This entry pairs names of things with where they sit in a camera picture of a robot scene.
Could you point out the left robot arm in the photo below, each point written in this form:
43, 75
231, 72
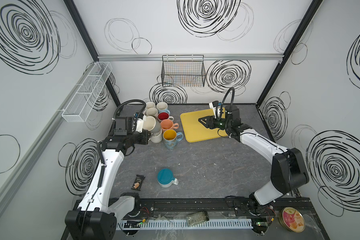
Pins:
95, 218

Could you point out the cream and orange mug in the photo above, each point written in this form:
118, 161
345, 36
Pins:
169, 125

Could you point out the pink round tin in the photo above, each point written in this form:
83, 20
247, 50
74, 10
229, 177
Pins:
292, 220

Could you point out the black wire basket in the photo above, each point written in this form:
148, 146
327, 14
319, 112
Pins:
183, 71

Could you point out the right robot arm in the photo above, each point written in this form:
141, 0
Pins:
288, 170

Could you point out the blue butterfly mug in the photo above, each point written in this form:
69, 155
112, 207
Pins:
171, 138

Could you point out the light blue mug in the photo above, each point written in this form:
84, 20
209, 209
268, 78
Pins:
163, 107

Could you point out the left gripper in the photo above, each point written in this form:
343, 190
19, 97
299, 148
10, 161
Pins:
142, 137

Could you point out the white mug with ribbed base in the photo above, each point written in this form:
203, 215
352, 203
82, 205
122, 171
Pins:
150, 105

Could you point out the teal lidded cup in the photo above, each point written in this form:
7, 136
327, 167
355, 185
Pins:
166, 178

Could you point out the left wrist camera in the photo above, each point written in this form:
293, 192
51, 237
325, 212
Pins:
139, 125

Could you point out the dark snack packet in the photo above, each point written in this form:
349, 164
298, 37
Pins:
137, 185

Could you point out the pink mug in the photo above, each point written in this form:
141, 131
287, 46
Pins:
152, 112

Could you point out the white slotted cable duct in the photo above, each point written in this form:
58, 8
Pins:
214, 224

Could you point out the white wire shelf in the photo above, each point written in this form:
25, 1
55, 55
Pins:
83, 101

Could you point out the yellow plastic tray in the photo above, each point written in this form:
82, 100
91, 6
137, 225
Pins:
193, 130

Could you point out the cream speckled mug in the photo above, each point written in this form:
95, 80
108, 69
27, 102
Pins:
157, 137

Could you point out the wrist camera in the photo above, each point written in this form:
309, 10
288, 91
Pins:
216, 107
139, 125

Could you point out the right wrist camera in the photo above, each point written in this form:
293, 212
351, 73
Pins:
216, 107

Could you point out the small cream mug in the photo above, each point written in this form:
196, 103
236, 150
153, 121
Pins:
164, 116

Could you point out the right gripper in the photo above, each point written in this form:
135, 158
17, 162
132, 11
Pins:
211, 122

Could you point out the clear plastic box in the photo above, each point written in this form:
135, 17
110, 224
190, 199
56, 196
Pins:
197, 218

